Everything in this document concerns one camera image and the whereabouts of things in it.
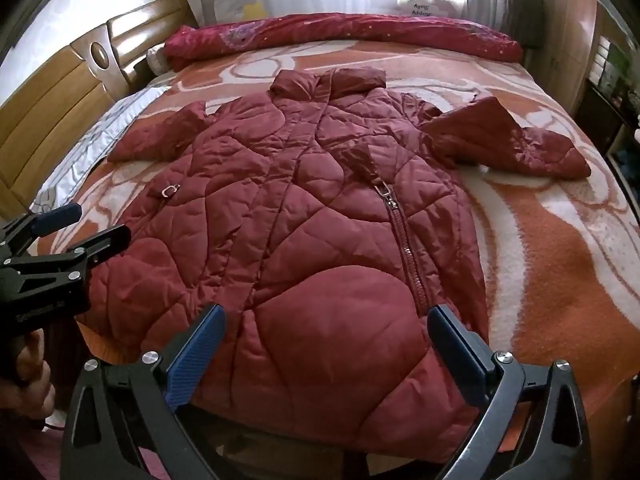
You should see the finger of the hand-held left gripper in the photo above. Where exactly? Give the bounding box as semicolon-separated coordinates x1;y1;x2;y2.
65;224;132;282
0;203;83;261

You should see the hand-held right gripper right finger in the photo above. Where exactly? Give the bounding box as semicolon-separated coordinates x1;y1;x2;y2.
427;304;593;480

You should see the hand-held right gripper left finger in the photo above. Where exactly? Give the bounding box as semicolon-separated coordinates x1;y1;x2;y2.
60;302;228;480

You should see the red quilted jacket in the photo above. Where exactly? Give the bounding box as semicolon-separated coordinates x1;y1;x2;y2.
85;67;593;453

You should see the person's left hand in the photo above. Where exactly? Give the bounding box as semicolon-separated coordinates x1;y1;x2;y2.
14;331;57;428

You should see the white bed sheet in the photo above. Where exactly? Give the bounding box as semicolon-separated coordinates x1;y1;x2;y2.
27;80;173;216

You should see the wooden headboard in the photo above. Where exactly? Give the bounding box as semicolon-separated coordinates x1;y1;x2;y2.
0;0;201;221

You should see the orange and white blanket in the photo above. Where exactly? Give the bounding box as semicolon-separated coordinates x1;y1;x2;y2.
30;37;640;453

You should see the maroon cloth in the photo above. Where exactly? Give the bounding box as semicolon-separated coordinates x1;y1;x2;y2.
0;427;68;480

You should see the white pillow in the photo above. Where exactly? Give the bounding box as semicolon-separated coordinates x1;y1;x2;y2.
145;42;173;77

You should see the dark storage shelf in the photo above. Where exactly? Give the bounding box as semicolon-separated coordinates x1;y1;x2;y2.
575;35;640;211

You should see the red patterned quilt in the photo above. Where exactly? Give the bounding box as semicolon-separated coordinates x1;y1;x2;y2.
164;12;523;73

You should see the wooden wardrobe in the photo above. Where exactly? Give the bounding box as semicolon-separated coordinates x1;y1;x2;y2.
542;0;601;111

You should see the hanging dark coat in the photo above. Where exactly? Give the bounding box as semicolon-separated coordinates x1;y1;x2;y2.
506;0;546;52

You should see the white printed cushion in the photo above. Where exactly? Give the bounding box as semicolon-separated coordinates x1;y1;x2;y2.
397;0;468;18

